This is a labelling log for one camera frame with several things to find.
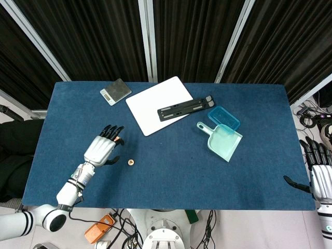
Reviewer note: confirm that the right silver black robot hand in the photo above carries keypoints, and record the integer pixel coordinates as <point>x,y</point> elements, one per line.
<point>323,180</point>

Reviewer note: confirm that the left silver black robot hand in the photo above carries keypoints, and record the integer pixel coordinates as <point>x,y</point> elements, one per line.
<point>99,150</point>

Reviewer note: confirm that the wooden disc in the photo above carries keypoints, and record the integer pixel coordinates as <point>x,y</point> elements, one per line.
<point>117,139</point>

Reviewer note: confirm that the cream chess piece dark character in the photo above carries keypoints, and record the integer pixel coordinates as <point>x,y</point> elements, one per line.
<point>131,162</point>

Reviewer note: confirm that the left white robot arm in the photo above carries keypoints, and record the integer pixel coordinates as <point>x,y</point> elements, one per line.
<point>68,193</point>

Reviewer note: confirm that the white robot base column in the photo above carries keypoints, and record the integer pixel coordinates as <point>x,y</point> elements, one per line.
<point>163,233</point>

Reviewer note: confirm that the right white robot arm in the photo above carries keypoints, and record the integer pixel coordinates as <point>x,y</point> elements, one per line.
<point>326,223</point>

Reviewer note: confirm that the white shoe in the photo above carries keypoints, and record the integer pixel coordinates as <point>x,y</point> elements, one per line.
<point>327,132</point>

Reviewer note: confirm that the white rectangular board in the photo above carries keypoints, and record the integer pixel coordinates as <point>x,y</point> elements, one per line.
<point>150,111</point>

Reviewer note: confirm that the silver digital kitchen scale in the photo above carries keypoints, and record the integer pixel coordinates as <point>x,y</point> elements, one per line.
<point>118,88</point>

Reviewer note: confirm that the orange foot pedal box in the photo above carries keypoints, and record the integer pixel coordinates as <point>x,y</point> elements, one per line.
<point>99,229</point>

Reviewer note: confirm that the black box device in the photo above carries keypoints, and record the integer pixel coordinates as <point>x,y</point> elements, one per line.
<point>325,99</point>

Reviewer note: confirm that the black office chair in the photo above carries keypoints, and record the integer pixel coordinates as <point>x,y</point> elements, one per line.
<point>15,155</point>

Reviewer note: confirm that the blue table cloth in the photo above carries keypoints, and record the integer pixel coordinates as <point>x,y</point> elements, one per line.
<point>181,181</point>

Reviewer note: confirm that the black folding laptop stand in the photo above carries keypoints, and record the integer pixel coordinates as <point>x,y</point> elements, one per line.
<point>181,110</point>

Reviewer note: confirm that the white cylinder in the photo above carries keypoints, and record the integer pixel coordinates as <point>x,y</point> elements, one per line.
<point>102,245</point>

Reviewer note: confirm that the mint green dustpan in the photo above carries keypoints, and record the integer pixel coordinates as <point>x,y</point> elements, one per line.
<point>223,145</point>

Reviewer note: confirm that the black pleated curtain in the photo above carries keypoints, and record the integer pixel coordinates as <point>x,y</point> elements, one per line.
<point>194,39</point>
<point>285,39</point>
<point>20,64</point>
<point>90,39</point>

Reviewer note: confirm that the dark green block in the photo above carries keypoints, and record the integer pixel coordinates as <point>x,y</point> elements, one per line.
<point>192,216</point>

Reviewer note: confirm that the clear blue plastic box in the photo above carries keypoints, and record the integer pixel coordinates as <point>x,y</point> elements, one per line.
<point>223,116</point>

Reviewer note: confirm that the white frame post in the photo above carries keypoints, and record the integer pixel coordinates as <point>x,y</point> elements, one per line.
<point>18,103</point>
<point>235,39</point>
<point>44,52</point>
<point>149,39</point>
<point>311,92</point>

